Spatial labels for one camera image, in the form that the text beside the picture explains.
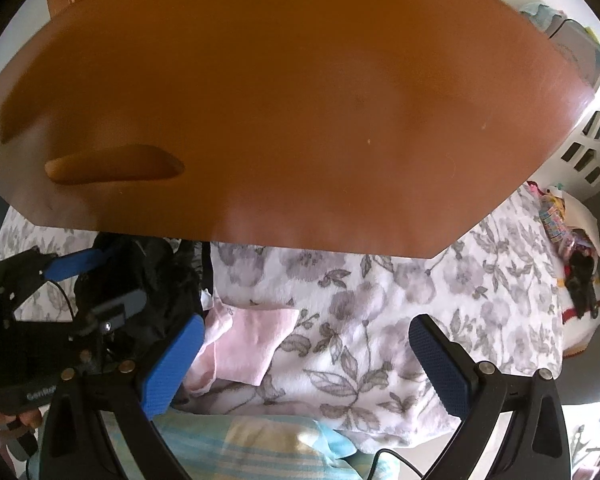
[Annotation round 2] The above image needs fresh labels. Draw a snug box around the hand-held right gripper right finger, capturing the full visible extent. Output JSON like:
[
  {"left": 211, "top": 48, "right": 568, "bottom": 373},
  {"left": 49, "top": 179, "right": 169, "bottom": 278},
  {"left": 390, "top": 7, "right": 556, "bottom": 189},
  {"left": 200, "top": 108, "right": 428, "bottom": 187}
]
[{"left": 409, "top": 314, "right": 573, "bottom": 480}]

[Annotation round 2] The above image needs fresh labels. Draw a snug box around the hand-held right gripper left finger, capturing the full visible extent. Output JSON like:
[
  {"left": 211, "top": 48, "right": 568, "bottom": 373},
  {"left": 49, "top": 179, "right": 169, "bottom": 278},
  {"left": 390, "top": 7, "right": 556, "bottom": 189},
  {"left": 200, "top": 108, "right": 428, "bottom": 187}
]
[{"left": 39, "top": 312, "right": 207, "bottom": 480}]

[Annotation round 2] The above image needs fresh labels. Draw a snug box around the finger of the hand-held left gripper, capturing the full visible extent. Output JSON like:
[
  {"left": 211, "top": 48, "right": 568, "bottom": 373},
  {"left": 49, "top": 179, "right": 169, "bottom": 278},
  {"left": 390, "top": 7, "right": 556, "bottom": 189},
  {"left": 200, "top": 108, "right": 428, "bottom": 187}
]
[
  {"left": 0, "top": 246, "right": 113, "bottom": 321},
  {"left": 69, "top": 287, "right": 148, "bottom": 341}
]

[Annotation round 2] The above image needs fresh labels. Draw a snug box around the black underwear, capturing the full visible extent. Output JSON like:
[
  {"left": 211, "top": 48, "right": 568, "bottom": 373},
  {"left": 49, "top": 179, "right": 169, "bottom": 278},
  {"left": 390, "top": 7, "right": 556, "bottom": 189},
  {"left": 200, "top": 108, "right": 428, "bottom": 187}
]
[{"left": 75, "top": 237, "right": 213, "bottom": 392}]

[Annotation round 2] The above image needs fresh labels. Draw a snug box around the white sock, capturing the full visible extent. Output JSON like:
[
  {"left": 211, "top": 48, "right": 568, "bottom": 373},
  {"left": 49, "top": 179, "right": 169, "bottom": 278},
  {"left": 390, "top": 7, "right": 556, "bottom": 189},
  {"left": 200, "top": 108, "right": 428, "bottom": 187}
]
[{"left": 200, "top": 294, "right": 238, "bottom": 356}]

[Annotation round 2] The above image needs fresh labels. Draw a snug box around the pink garment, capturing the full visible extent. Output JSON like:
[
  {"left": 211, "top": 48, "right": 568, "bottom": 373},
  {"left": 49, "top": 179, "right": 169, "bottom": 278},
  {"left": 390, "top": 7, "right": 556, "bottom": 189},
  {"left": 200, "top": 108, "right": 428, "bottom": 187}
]
[{"left": 187, "top": 305, "right": 301, "bottom": 396}]

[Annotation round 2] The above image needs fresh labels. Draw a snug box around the wooden drawer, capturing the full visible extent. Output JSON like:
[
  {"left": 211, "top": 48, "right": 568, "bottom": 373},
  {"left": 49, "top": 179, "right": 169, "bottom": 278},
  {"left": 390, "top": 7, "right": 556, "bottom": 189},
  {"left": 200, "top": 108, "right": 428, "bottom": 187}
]
[{"left": 0, "top": 0, "right": 598, "bottom": 261}]

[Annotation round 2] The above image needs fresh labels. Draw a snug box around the person's left hand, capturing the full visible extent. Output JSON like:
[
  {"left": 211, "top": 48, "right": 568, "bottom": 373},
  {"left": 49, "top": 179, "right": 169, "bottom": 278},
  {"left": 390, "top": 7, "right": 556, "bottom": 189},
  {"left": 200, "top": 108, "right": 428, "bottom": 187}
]
[{"left": 0, "top": 387, "right": 45, "bottom": 436}]

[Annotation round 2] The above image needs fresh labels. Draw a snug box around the floral blanket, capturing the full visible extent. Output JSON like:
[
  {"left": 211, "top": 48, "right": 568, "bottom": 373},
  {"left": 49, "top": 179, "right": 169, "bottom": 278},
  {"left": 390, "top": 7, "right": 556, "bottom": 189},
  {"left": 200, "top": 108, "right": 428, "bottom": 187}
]
[{"left": 0, "top": 180, "right": 567, "bottom": 449}]

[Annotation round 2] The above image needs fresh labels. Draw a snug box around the blue yellow plaid blanket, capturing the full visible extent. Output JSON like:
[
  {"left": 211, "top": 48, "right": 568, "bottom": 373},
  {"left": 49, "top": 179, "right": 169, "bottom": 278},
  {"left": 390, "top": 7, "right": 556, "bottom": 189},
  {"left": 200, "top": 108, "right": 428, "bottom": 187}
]
[{"left": 97, "top": 402, "right": 402, "bottom": 480}]

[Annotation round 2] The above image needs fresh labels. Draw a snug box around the red white knitted cloth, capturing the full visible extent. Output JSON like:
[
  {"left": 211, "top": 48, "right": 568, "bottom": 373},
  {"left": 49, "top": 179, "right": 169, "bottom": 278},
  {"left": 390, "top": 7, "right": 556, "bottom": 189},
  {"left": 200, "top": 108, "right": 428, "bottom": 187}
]
[{"left": 557, "top": 275, "right": 600, "bottom": 357}]

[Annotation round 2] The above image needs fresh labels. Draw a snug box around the black toy figure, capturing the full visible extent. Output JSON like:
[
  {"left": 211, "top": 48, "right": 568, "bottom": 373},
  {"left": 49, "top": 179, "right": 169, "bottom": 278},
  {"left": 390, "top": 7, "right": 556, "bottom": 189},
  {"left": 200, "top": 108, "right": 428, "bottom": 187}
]
[{"left": 564, "top": 250, "right": 600, "bottom": 319}]

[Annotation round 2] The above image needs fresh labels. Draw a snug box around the colourful toy box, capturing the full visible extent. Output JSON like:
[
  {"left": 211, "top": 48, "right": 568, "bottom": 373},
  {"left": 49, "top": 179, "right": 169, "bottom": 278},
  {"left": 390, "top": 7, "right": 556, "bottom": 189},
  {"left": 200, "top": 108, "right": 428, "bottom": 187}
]
[{"left": 539, "top": 195, "right": 569, "bottom": 247}]

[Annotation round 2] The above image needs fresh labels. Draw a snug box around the white lattice headboard shelf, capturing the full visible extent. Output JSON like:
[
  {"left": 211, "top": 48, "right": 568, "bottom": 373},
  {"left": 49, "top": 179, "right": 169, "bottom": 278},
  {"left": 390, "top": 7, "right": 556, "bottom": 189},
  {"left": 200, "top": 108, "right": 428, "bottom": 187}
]
[{"left": 520, "top": 7, "right": 600, "bottom": 196}]

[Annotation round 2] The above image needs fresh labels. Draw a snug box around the teal cloth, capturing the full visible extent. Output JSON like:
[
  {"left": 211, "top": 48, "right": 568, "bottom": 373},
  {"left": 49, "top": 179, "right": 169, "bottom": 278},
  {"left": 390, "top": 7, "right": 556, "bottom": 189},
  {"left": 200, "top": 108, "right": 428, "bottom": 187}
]
[{"left": 521, "top": 2, "right": 557, "bottom": 32}]

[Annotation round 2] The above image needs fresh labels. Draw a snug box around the black cable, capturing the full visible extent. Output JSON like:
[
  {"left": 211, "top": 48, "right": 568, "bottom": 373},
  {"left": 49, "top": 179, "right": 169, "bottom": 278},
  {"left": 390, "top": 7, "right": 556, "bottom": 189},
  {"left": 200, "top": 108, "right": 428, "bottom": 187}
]
[{"left": 365, "top": 449, "right": 426, "bottom": 480}]

